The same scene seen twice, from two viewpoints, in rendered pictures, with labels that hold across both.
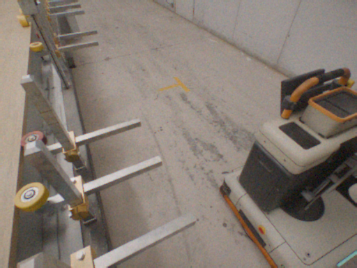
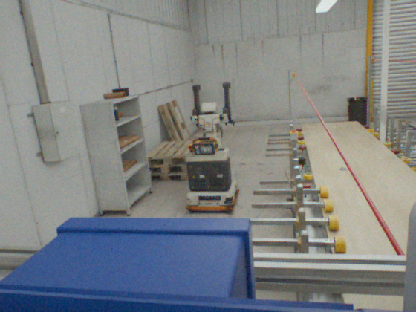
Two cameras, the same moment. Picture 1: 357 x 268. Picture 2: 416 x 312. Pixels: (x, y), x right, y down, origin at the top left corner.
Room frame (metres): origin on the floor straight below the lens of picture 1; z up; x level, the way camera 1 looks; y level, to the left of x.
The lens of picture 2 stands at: (4.21, 1.97, 1.89)
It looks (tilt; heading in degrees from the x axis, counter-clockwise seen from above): 15 degrees down; 217
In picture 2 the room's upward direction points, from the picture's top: 6 degrees counter-clockwise
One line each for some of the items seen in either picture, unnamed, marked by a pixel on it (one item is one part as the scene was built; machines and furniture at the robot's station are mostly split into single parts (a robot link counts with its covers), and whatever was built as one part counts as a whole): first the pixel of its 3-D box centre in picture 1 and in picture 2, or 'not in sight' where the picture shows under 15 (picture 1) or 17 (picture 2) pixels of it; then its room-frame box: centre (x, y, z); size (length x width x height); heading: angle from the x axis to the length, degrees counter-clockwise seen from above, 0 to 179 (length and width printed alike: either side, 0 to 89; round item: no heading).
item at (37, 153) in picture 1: (72, 195); not in sight; (0.29, 0.31, 0.87); 0.04 x 0.04 x 0.48; 24
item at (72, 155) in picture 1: (70, 146); not in sight; (0.54, 0.42, 0.82); 0.14 x 0.06 x 0.05; 24
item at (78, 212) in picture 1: (78, 197); not in sight; (0.31, 0.32, 0.82); 0.14 x 0.06 x 0.05; 24
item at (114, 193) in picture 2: not in sight; (119, 153); (1.02, -1.99, 0.78); 0.90 x 0.45 x 1.55; 24
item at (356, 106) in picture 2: not in sight; (357, 111); (-5.38, -0.26, 0.36); 0.59 x 0.58 x 0.73; 24
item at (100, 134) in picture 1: (93, 137); (284, 154); (0.60, 0.34, 0.82); 0.43 x 0.03 x 0.04; 114
